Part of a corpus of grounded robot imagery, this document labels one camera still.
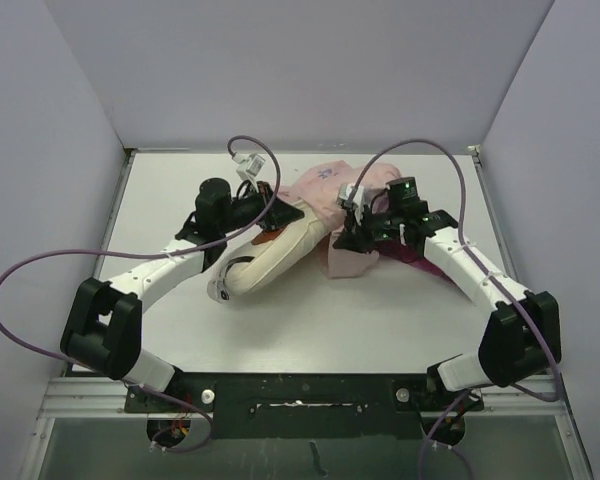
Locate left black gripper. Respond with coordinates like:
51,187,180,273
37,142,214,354
217,180,303,234

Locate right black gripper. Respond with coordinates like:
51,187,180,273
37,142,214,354
333,201,404,255

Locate cream pillow with bear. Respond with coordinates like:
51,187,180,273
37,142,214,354
207,200,329,303

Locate pink pillowcase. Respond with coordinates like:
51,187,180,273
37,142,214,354
279,160,446,279

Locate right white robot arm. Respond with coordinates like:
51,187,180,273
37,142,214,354
334,177,561,409

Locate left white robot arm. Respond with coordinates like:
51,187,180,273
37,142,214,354
60,178,304,411

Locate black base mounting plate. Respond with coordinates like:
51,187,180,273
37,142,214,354
124,373,484,444

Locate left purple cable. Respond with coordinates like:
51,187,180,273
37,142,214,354
0,135,282,454

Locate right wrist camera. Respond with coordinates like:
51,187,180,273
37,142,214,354
337,183,366,223

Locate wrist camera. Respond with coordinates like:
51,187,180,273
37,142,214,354
232,152,265,185
337,183,366,223

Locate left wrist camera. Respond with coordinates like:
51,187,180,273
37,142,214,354
232,152,265,185

